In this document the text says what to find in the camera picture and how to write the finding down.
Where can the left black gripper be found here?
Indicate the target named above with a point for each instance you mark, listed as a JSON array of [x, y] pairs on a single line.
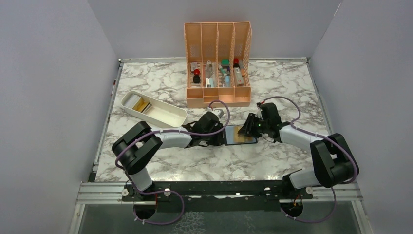
[[218, 140]]

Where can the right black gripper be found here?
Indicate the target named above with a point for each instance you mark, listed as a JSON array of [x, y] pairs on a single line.
[[248, 128]]

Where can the gold credit card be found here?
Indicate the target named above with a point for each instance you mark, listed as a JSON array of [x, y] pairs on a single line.
[[239, 138]]

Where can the black leather card holder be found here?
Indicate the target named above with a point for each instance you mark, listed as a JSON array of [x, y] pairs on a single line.
[[231, 136]]

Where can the white plastic tray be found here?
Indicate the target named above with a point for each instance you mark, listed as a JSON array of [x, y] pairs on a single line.
[[156, 112]]

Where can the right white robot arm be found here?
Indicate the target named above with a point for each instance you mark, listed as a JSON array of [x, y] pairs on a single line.
[[332, 160]]

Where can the black round item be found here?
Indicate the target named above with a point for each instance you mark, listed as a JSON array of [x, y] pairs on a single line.
[[196, 79]]

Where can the grey stapler box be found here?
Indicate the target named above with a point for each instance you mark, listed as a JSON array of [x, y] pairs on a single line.
[[239, 80]]

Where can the green cap item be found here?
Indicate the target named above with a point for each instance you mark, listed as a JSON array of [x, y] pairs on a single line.
[[225, 62]]

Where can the orange desk organizer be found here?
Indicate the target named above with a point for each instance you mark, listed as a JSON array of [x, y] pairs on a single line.
[[207, 44]]

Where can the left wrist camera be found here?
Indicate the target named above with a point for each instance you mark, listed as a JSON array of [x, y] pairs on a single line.
[[218, 113]]

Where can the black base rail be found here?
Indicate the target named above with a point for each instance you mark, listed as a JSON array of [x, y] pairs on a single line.
[[214, 196]]

